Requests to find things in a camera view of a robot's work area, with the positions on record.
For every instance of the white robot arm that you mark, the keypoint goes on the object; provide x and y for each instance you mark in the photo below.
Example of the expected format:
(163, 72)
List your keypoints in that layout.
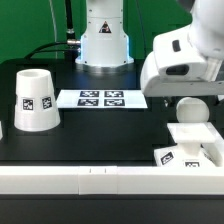
(105, 45)

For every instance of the white fence wall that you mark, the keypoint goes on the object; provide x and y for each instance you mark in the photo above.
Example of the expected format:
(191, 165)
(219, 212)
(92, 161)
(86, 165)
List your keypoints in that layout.
(112, 180)

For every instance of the white marker sheet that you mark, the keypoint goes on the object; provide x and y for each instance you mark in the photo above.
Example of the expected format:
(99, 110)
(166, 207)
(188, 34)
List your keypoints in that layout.
(101, 99)

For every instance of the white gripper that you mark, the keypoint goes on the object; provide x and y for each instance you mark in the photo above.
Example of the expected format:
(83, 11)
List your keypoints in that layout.
(176, 68)

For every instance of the white lamp shade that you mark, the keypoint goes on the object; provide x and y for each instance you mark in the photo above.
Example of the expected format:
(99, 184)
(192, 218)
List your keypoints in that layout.
(35, 108)

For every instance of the white lamp base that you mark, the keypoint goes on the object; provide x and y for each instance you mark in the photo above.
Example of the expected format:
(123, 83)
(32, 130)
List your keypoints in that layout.
(187, 151)

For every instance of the white lamp bulb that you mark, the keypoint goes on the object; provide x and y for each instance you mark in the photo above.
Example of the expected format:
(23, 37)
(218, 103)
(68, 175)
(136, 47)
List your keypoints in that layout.
(192, 110)

